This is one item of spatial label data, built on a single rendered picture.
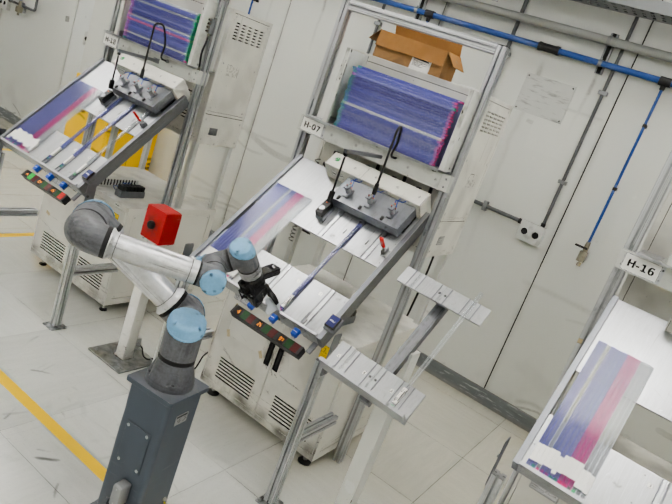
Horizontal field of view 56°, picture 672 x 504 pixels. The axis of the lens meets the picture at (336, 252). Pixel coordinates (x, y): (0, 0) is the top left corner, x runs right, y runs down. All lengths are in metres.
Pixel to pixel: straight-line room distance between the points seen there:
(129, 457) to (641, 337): 1.70
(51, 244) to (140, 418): 1.99
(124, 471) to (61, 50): 5.20
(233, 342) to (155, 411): 0.98
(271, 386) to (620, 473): 1.46
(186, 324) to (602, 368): 1.32
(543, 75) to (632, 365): 2.19
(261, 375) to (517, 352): 1.78
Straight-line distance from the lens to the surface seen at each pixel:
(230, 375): 3.01
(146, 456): 2.14
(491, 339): 4.10
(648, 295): 2.54
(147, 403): 2.07
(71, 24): 6.80
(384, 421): 2.27
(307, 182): 2.80
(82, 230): 1.91
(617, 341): 2.33
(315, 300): 2.39
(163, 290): 2.07
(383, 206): 2.57
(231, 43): 3.52
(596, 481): 2.11
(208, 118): 3.54
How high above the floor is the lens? 1.61
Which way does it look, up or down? 15 degrees down
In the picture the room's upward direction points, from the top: 20 degrees clockwise
